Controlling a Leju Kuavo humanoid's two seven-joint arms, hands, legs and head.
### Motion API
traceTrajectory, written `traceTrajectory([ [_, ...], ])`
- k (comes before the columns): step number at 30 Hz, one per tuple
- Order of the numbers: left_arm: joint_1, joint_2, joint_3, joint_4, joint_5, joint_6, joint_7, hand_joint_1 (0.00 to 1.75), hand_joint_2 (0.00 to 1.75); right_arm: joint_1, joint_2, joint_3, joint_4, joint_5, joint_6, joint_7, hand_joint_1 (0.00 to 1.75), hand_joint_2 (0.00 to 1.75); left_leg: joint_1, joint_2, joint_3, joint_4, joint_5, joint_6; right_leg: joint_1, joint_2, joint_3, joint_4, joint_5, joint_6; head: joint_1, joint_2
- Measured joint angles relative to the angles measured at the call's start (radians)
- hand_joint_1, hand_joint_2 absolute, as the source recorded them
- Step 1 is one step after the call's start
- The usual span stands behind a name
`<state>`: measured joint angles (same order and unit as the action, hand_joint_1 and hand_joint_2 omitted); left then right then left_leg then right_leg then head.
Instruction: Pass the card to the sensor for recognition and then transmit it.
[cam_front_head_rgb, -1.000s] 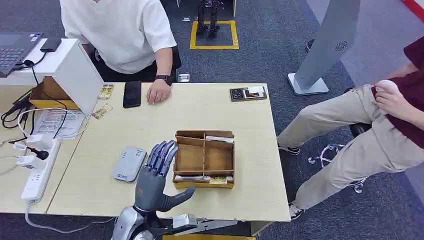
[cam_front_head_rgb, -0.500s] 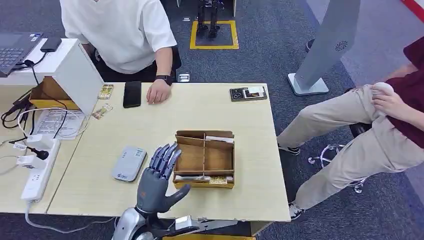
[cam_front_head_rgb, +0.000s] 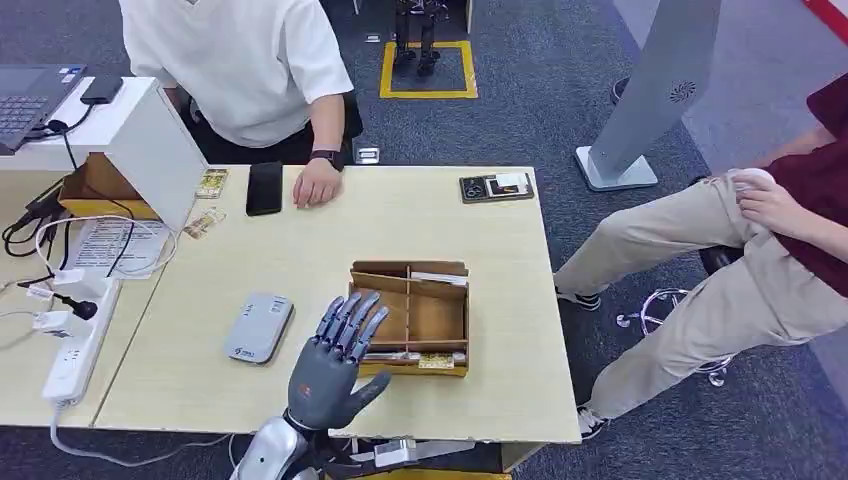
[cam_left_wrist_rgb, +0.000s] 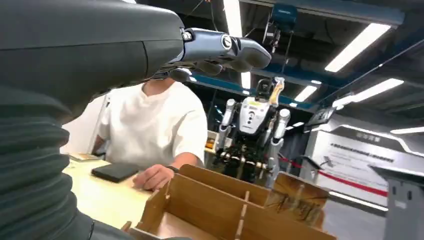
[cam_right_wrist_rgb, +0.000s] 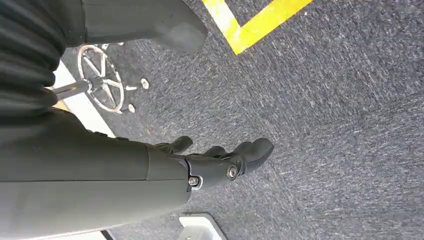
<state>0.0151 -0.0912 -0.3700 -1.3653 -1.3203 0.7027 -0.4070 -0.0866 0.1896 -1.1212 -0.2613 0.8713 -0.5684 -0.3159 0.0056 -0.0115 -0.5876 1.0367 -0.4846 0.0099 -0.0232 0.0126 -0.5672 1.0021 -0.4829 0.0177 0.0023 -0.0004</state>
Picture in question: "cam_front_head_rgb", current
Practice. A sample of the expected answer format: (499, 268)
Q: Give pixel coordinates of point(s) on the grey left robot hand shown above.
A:
(324, 384)

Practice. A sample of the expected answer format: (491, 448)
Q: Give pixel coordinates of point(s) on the grey card reader device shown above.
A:
(260, 329)

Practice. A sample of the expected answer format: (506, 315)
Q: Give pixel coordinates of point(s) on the pale plastic card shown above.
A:
(204, 223)

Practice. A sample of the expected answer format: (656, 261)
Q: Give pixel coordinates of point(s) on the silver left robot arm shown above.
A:
(272, 450)

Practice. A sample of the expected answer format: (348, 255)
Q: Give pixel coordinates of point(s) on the yellow printed card in box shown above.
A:
(437, 362)

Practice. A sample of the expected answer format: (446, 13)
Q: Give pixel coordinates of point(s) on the wooden card box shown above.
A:
(424, 318)

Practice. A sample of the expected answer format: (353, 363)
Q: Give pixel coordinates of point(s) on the white bar under table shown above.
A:
(444, 450)

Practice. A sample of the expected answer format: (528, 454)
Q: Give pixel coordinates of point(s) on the yellow panel under table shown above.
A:
(437, 476)

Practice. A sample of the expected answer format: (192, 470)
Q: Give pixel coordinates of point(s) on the white card in box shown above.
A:
(440, 278)

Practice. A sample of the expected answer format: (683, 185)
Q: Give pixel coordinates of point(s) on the person's left hand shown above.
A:
(318, 185)

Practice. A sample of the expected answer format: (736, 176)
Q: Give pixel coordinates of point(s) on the black smartphone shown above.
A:
(264, 189)

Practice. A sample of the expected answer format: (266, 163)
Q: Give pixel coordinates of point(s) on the black wristwatch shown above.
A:
(328, 158)

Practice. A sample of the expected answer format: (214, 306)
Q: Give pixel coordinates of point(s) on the small metal floor socket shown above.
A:
(368, 156)

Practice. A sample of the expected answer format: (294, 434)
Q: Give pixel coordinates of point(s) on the black tray with parts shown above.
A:
(476, 189)

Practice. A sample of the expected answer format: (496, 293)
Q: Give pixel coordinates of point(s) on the white power strip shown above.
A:
(79, 351)

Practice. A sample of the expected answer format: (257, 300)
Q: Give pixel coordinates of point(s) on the black plug adapter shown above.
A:
(82, 309)

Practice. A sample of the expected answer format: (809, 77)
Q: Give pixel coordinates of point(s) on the black chair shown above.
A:
(353, 126)

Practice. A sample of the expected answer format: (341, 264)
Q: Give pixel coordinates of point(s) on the printed paper sheet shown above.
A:
(102, 248)

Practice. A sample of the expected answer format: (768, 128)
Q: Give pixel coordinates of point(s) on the white charger block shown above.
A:
(76, 281)

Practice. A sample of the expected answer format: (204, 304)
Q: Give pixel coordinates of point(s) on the small white charger plug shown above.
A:
(50, 322)

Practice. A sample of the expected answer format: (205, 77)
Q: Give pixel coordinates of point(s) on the cardboard box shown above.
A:
(96, 192)

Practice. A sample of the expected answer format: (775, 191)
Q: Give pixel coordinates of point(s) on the white box stand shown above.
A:
(146, 139)

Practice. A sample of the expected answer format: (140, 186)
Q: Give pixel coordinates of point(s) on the yellow floor tape square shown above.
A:
(385, 69)

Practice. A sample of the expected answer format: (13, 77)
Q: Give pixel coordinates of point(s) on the person in white top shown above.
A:
(232, 60)

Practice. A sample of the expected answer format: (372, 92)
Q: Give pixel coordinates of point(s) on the chrome base stool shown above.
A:
(654, 309)

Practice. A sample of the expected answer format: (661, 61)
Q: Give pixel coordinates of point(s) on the black background robot legs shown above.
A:
(405, 46)

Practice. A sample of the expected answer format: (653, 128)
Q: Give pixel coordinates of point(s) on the black power bank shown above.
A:
(102, 89)

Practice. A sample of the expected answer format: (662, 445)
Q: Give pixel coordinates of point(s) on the dark laptop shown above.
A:
(26, 99)

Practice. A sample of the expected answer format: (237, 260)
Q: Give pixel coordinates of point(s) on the seated person in red top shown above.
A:
(735, 305)

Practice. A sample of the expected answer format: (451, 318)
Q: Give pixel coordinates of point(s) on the grey standing pillar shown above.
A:
(662, 86)

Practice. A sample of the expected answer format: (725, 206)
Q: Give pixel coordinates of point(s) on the seated person's hand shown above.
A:
(772, 208)

